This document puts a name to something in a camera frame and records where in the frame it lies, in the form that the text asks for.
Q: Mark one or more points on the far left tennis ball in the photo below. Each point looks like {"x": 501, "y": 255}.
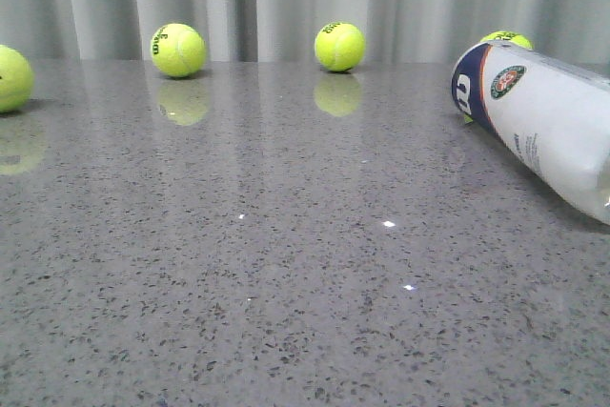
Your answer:
{"x": 17, "y": 79}

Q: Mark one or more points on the right tennis ball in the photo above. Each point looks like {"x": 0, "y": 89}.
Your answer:
{"x": 510, "y": 36}

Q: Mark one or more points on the tennis ball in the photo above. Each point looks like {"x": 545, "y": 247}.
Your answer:
{"x": 17, "y": 79}
{"x": 178, "y": 50}
{"x": 339, "y": 46}
{"x": 510, "y": 36}

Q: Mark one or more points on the grey white curtain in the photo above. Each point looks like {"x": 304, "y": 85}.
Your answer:
{"x": 284, "y": 30}

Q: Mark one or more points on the centre tennis ball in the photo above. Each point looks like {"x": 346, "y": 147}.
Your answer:
{"x": 339, "y": 46}

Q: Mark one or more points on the white blue tennis ball can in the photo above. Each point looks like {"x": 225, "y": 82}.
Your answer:
{"x": 553, "y": 116}

